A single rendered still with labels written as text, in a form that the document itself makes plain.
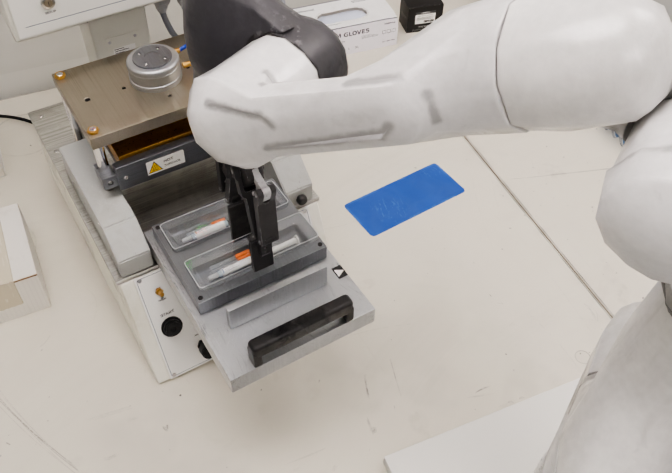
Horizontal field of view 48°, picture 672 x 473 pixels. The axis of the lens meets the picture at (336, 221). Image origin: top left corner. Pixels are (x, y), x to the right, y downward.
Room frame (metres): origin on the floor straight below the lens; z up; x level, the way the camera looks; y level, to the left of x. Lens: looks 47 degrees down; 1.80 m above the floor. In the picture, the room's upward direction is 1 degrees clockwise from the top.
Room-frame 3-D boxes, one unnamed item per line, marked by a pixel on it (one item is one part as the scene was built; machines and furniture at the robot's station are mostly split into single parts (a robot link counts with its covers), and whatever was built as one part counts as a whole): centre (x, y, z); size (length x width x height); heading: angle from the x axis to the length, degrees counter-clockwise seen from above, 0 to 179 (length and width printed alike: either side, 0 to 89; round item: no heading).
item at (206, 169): (0.97, 0.30, 0.93); 0.46 x 0.35 x 0.01; 32
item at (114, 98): (0.98, 0.28, 1.08); 0.31 x 0.24 x 0.13; 122
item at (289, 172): (0.95, 0.12, 0.97); 0.26 x 0.05 x 0.07; 32
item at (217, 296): (0.72, 0.14, 0.98); 0.20 x 0.17 x 0.03; 122
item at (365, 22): (1.53, -0.01, 0.83); 0.23 x 0.12 x 0.07; 111
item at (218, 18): (0.66, 0.08, 1.36); 0.18 x 0.10 x 0.13; 56
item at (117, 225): (0.81, 0.36, 0.97); 0.25 x 0.05 x 0.07; 32
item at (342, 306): (0.57, 0.04, 0.99); 0.15 x 0.02 x 0.04; 122
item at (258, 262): (0.66, 0.10, 1.04); 0.03 x 0.01 x 0.07; 122
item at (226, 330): (0.68, 0.12, 0.97); 0.30 x 0.22 x 0.08; 32
